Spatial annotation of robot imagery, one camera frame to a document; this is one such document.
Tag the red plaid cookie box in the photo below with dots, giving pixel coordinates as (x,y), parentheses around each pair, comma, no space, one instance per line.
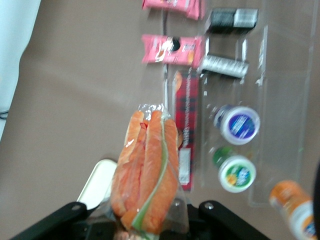
(186,117)

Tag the triangle sandwich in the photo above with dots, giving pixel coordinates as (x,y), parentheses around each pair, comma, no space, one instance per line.
(150,170)

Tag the blue yogurt cup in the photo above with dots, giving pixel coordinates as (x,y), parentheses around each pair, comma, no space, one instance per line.
(240,125)

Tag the beige plastic tray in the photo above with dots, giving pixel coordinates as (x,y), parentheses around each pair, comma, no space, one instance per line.
(100,182)

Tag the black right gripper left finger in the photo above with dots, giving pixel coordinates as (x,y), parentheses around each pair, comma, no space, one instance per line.
(52,220)

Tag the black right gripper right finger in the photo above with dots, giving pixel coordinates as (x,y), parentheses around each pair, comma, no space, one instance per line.
(230,220)

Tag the orange yogurt cup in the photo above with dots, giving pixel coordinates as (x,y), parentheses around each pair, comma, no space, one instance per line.
(292,210)

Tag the green yogurt cup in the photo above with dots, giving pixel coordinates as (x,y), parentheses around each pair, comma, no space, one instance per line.
(236,172)

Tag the pink snack pack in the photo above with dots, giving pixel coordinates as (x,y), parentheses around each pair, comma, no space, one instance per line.
(172,50)
(172,5)

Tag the clear acrylic stepped display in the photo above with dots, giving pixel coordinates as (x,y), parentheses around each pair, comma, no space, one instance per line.
(282,100)

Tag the small black box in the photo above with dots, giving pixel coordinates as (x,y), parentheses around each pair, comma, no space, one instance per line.
(225,66)
(232,20)

